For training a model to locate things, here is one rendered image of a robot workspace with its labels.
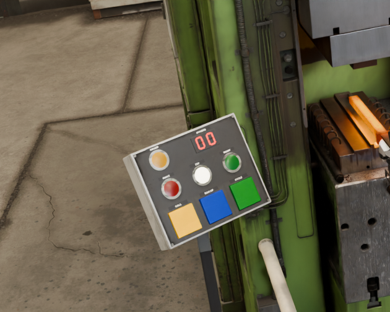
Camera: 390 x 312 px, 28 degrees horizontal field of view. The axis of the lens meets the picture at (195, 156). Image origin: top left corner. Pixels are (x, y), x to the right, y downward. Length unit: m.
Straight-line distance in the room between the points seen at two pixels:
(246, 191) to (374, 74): 0.86
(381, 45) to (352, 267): 0.72
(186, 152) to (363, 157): 0.58
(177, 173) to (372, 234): 0.70
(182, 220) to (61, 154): 3.03
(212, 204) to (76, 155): 2.94
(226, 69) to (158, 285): 1.53
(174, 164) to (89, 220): 2.17
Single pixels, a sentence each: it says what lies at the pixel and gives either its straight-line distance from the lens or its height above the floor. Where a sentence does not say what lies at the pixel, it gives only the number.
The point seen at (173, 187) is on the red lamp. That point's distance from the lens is 2.12.
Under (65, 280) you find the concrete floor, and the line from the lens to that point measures 3.84.
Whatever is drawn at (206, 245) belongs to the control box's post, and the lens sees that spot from 2.35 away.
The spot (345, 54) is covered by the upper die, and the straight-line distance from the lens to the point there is 2.28.
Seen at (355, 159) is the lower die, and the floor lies 0.96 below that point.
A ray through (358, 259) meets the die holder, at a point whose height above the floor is 0.64.
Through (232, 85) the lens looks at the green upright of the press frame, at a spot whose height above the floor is 1.22.
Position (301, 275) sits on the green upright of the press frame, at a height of 0.47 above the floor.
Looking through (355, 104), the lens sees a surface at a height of 1.05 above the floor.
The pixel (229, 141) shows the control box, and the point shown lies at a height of 1.14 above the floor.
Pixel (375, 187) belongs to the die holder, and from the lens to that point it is 2.42.
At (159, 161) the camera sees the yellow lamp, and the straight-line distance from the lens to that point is 2.12.
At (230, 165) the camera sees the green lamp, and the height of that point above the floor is 1.09.
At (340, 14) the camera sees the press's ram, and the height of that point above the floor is 1.42.
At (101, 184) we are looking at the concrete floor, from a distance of 4.60.
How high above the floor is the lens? 2.11
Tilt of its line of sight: 27 degrees down
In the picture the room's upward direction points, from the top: 10 degrees counter-clockwise
